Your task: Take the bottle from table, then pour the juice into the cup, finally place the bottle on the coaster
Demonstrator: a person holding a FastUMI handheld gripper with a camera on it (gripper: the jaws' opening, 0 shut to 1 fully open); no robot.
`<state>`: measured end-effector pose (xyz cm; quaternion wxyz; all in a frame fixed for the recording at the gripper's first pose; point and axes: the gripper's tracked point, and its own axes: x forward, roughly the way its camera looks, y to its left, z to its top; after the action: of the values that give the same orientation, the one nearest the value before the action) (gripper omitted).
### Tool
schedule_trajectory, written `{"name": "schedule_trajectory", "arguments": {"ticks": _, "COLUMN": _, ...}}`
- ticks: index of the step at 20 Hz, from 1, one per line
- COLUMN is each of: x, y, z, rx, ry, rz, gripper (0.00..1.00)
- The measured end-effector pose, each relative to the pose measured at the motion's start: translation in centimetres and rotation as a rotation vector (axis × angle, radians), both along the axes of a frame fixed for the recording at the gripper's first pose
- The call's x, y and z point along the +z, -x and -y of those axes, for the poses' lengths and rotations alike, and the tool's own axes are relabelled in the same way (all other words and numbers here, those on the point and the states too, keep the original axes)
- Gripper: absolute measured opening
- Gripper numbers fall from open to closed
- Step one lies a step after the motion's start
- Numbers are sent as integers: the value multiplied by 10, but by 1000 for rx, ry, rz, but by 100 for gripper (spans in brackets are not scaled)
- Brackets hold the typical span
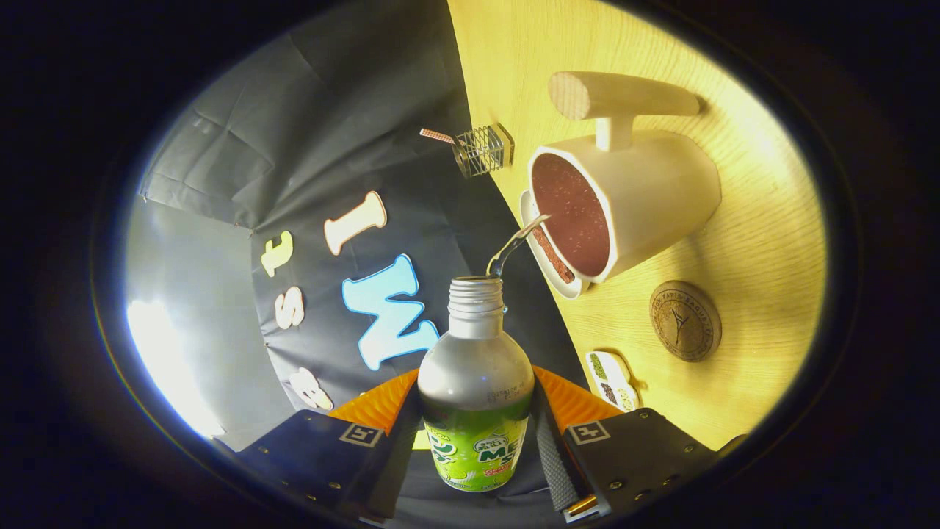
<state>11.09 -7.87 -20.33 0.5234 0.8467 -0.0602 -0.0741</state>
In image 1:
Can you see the silver green juice bottle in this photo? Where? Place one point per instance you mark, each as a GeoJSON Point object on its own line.
{"type": "Point", "coordinates": [474, 382]}

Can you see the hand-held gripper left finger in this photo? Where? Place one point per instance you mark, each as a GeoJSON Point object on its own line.
{"type": "Point", "coordinates": [400, 455]}

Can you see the wooden table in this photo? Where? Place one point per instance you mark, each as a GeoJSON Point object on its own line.
{"type": "Point", "coordinates": [749, 220]}

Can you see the pink striped straw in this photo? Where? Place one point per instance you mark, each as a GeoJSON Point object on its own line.
{"type": "Point", "coordinates": [437, 136]}

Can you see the round wooden coaster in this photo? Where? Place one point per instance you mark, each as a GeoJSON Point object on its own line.
{"type": "Point", "coordinates": [685, 321]}

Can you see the white divided bean dish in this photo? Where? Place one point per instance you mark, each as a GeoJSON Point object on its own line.
{"type": "Point", "coordinates": [613, 378]}

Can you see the brown meat patty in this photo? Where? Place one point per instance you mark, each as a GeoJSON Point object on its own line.
{"type": "Point", "coordinates": [554, 261]}

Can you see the round white plate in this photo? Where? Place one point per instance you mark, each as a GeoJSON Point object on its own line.
{"type": "Point", "coordinates": [532, 250]}

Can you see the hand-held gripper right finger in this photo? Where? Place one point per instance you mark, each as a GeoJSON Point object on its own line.
{"type": "Point", "coordinates": [551, 455]}

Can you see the black backdrop cloth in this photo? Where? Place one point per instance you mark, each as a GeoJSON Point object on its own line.
{"type": "Point", "coordinates": [352, 110]}

